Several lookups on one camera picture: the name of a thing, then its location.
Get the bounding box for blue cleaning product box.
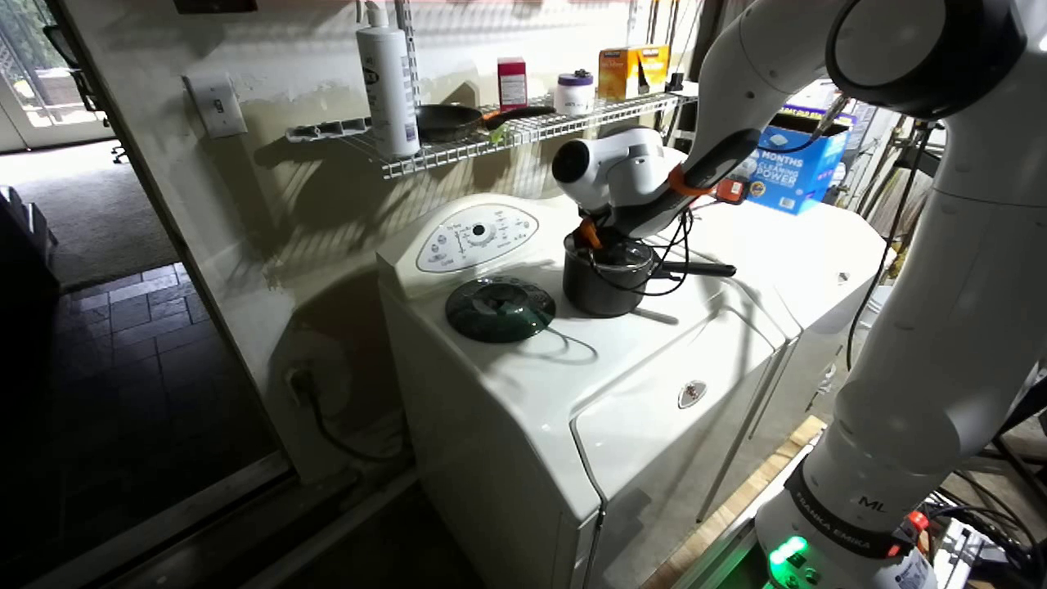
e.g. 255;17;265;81
746;118;851;217

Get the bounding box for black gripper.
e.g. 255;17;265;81
573;205;665;269

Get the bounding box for white wire shelf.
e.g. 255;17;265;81
286;81;713;182

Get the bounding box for green glowing base light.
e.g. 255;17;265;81
765;534;820;589

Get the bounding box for white washing machine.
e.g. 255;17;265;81
374;191;796;589

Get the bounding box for dark green pot lid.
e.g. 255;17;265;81
442;274;558;347

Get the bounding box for floor cable bundle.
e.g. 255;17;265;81
888;468;1047;589

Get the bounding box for white tub purple lid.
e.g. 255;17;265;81
552;69;599;118

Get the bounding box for white dryer machine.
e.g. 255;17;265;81
650;192;893;528

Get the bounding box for tall white bottle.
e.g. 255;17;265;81
353;0;425;163

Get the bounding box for black cable white tape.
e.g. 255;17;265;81
841;118;941;372

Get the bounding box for dark grey pot black handle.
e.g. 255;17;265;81
558;230;691;327

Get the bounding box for yellow box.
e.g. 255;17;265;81
635;42;674;99
596;45;642;106

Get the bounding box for black frying pan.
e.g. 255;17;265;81
417;101;490;148

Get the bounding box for glass patio door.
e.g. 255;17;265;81
0;0;117;156

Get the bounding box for white wall light switch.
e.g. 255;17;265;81
180;69;252;141

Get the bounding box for pink box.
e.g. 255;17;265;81
493;54;532;110

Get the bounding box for black power cord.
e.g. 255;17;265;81
291;378;411;468

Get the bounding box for wooden floor board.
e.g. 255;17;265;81
642;411;830;589

